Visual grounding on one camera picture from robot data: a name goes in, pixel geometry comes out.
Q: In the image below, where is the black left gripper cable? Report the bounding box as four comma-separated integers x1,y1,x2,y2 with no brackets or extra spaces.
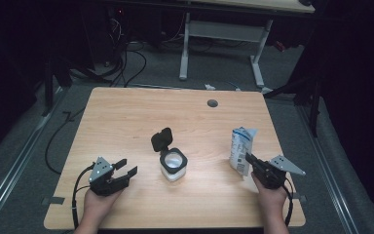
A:
71,164,95,230

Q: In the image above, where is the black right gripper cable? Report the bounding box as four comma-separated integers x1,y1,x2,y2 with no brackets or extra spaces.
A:
281,177,295,228

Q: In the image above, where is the long black floor cable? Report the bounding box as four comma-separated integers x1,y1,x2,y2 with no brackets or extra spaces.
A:
44,106,87,176

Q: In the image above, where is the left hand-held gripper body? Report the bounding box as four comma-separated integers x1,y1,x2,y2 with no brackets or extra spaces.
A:
88,156,130,197

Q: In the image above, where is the metal floor rail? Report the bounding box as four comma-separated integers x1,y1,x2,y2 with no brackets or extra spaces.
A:
295,103,361,234
0,87,69,228

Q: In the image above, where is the white and blue bag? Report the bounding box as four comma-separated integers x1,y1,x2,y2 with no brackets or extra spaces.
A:
229,126,259,177

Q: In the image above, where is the small red object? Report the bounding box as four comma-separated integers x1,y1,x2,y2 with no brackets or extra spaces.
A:
273,40,287,53

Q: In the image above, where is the clear jar with black lid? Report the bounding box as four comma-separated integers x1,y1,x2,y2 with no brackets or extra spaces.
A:
150,127,189,183

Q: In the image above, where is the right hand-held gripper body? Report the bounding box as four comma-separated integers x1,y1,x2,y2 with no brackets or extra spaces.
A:
252,155,306,190

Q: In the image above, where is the bundle of black cables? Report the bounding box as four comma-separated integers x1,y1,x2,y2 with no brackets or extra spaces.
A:
103,16,148,89

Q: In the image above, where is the thin blue cable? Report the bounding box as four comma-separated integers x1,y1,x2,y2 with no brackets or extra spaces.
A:
222,80,243,92

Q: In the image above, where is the person's right hand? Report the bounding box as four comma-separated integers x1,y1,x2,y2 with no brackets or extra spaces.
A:
251,173,288,213

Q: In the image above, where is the white frame desk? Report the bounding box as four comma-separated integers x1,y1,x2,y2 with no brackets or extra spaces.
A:
178,0,316,96

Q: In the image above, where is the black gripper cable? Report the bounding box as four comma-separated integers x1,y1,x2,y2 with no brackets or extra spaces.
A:
281,177,295,228
71,164,95,230

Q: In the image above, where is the black metal stand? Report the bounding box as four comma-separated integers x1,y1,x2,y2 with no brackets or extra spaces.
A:
42,55,74,117
262,64,322,137

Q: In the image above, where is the person's left hand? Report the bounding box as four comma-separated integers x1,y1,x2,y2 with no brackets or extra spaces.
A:
83,189,124,220

